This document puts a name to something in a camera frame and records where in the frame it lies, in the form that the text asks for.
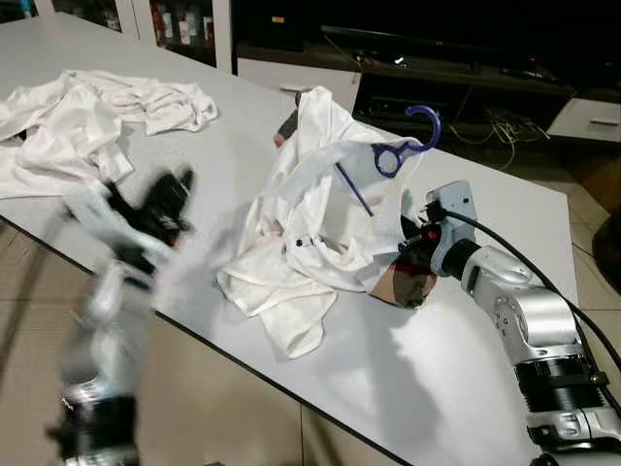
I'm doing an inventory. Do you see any blue plastic hanger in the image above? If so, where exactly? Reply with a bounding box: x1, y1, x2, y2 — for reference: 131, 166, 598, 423
333, 104, 443, 218

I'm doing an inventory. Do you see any white shirt with brown patches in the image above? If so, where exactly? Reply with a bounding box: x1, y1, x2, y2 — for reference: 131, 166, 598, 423
215, 85, 438, 360

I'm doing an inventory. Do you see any plain white shirt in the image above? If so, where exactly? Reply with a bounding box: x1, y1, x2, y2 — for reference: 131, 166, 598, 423
0, 70, 219, 200

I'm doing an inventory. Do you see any black media player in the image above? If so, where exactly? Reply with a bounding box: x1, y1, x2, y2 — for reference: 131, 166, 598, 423
364, 95, 457, 125

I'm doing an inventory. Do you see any white glass door cabinet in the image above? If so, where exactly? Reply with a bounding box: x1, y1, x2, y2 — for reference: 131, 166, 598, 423
39, 0, 237, 74

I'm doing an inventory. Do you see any dark tv stand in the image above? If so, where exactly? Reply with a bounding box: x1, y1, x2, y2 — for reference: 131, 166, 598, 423
236, 41, 621, 147

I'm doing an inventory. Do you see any black speaker orange label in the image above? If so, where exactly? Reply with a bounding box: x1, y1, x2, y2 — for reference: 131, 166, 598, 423
236, 0, 321, 50

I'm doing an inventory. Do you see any black television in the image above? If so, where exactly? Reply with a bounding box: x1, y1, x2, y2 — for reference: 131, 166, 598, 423
320, 0, 621, 77

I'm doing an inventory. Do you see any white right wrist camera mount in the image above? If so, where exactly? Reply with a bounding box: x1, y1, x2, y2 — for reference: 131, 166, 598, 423
423, 180, 479, 280

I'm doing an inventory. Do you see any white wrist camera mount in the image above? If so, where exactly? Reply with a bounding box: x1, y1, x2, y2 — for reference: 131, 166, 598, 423
423, 180, 479, 280
60, 183, 147, 268

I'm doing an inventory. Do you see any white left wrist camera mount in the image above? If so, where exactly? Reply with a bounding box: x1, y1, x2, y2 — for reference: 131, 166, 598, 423
60, 183, 147, 268

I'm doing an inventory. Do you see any white drawer with handle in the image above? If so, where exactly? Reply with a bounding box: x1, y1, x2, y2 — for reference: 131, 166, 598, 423
546, 97, 621, 145
236, 58, 362, 113

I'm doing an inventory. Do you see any white cable bundle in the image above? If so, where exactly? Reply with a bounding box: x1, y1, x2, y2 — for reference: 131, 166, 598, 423
448, 107, 546, 168

